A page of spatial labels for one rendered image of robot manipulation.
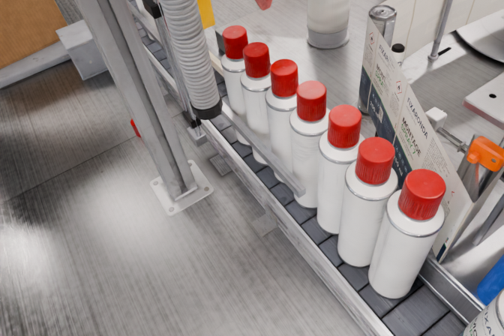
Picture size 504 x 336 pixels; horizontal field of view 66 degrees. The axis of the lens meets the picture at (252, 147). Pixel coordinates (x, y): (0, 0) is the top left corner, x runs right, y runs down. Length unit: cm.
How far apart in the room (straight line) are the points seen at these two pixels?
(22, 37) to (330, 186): 87
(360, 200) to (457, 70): 47
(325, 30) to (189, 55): 48
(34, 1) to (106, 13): 65
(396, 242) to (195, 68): 25
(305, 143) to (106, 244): 37
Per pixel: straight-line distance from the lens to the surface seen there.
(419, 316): 53
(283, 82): 46
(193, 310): 59
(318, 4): 80
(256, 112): 53
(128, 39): 47
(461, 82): 80
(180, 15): 35
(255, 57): 49
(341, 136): 40
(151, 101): 52
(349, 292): 53
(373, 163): 37
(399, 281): 48
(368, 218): 43
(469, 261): 50
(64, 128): 90
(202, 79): 39
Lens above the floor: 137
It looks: 49 degrees down
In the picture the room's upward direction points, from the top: 10 degrees counter-clockwise
